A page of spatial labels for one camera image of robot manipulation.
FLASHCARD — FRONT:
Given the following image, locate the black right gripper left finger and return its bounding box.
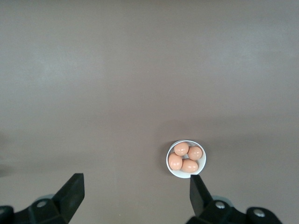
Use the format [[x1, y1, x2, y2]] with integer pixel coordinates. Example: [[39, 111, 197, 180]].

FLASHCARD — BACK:
[[0, 173, 85, 224]]

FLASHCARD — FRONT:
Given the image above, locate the brown egg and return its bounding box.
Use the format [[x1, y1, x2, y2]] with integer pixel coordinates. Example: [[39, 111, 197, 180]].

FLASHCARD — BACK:
[[181, 158, 199, 174], [174, 142, 189, 156], [187, 146, 203, 161], [168, 152, 183, 171]]

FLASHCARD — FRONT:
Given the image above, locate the white bowl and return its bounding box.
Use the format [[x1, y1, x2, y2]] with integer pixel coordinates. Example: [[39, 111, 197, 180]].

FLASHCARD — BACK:
[[166, 140, 207, 180]]

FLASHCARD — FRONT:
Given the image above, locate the brown table cover sheet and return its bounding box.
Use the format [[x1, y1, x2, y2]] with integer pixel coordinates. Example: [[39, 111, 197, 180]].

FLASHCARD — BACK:
[[0, 0, 299, 224]]

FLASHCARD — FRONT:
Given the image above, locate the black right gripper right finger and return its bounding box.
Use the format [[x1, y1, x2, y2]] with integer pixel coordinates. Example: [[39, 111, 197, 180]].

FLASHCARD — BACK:
[[186, 175, 282, 224]]

